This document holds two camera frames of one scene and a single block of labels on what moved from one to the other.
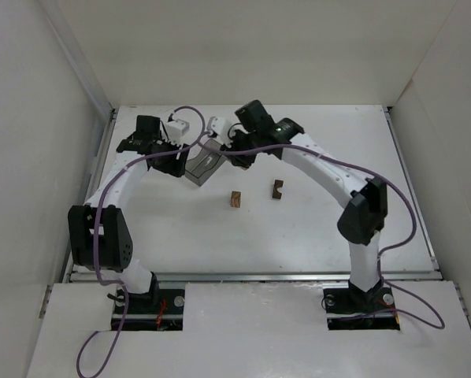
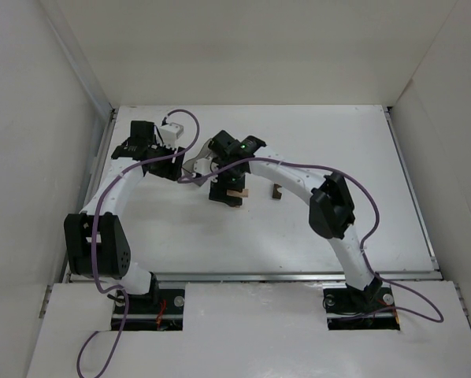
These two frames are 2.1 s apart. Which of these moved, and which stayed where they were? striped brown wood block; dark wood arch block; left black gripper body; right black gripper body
Moved: right black gripper body
Stayed: dark wood arch block; striped brown wood block; left black gripper body
